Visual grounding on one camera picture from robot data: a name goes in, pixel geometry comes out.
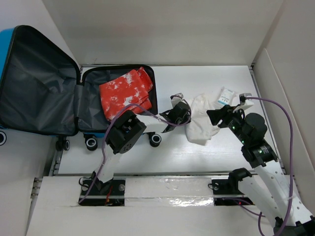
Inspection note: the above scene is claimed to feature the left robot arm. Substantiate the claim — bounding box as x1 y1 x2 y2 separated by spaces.
91 100 191 195

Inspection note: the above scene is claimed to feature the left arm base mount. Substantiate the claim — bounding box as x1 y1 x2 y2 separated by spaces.
78 177 126 207

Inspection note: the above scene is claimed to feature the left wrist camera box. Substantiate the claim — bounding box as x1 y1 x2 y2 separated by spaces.
170 93 184 107

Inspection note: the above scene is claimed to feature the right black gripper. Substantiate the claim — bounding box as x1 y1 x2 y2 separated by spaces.
206 104 249 145

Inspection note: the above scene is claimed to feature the white tissue pack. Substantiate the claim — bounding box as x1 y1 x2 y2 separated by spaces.
217 87 237 106

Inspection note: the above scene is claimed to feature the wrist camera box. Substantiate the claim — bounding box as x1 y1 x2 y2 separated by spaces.
170 93 184 107
233 93 254 113

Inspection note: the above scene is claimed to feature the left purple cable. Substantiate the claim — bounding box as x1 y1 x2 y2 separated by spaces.
77 94 192 205

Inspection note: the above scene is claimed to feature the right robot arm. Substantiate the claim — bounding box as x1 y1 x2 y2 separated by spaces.
207 105 315 236

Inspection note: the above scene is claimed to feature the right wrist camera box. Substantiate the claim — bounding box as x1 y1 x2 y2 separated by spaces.
233 93 254 113

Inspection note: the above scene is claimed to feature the blue hard-shell suitcase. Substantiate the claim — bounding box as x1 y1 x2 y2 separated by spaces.
0 25 163 151

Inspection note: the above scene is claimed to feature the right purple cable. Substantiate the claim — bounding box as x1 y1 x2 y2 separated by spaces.
240 96 295 236

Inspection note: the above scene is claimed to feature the red white patterned cloth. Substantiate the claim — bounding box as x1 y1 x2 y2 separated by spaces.
99 67 154 121

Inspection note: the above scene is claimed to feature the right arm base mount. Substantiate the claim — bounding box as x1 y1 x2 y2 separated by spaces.
208 179 254 206

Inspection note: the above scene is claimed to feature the purple cable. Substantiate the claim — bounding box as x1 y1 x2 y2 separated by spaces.
240 96 295 236
77 94 192 205

